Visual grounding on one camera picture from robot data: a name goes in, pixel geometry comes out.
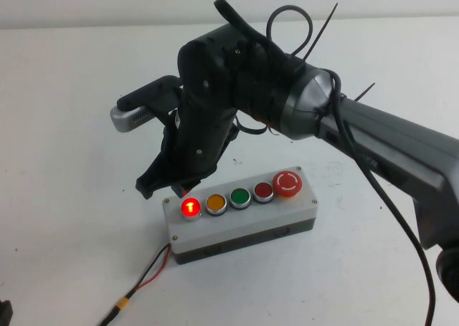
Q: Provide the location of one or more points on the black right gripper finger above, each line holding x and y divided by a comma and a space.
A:
154, 179
188, 186

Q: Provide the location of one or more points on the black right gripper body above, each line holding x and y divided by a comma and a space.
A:
202, 118

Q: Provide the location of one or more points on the red dome light button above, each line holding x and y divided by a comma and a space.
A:
190, 208

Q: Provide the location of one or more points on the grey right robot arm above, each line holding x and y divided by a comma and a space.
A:
394, 143

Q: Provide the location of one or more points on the yellow round push button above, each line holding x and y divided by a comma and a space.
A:
216, 202

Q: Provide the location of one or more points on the green round push button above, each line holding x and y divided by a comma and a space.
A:
240, 196

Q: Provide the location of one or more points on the grey push-button control box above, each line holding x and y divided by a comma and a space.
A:
251, 220

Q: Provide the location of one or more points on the dark red round push button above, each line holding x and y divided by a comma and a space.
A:
263, 190

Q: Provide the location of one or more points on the red mushroom emergency stop button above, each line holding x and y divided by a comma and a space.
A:
286, 182

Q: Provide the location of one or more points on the black zip tie under wrist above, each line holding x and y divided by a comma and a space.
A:
254, 129

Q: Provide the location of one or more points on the black looped zip tie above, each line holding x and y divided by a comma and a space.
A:
309, 25

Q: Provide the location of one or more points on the black short zip tie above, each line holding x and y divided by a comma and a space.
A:
365, 91

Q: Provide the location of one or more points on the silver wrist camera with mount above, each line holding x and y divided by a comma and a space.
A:
143, 107

